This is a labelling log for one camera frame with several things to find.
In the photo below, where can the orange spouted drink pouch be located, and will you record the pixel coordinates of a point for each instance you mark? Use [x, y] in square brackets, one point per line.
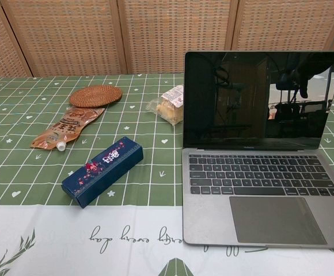
[66, 126]

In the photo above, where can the clear wrapped pastry packet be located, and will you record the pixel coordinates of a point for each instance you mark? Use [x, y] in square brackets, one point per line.
[170, 105]

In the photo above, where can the green checked tablecloth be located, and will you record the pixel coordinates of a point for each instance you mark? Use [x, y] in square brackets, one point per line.
[69, 230]

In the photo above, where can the dark blue printed box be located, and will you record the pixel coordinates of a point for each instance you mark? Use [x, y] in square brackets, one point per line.
[103, 172]

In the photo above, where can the round woven rattan coaster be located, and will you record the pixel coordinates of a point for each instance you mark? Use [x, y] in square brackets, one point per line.
[95, 97]

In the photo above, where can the silver laptop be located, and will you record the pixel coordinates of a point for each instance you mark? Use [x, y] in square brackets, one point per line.
[259, 184]

